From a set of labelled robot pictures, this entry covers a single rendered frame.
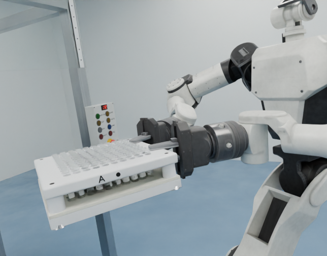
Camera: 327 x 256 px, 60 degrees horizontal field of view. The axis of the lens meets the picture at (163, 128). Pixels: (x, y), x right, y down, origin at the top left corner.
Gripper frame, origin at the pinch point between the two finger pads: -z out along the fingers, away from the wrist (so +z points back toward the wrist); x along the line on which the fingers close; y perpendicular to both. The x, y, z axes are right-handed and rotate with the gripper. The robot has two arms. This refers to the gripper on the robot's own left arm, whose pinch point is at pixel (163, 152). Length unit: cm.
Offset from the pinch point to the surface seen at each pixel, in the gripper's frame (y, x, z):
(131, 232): 160, 102, 18
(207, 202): 173, 100, 95
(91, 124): 93, 2, -7
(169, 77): 333, -22, 130
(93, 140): 94, 11, -7
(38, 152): 463, 78, -71
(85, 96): 97, -12, -8
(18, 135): 445, 44, -94
